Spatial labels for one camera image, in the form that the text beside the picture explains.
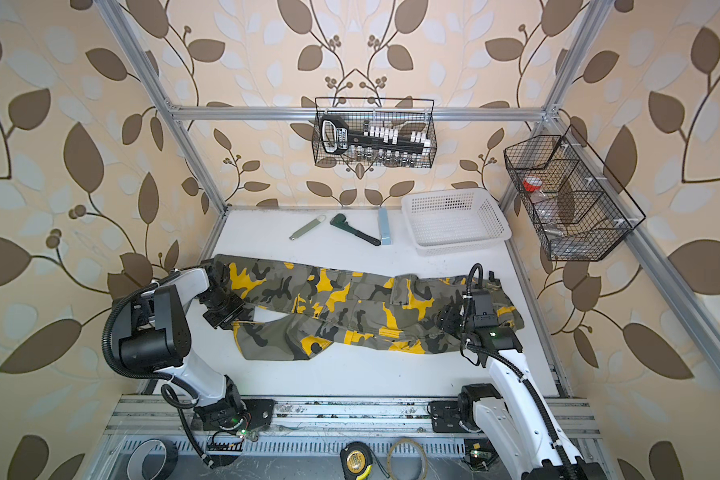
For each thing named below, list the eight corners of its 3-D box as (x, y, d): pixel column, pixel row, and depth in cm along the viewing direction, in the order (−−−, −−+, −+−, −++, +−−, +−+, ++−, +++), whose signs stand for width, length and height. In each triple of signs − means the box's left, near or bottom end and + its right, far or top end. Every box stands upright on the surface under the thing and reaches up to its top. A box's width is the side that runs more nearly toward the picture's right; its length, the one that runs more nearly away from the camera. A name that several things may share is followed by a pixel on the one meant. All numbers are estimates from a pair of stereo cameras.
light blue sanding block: (380, 246, 112) (380, 239, 108) (377, 215, 122) (378, 207, 118) (391, 246, 112) (391, 238, 108) (387, 215, 122) (387, 207, 118)
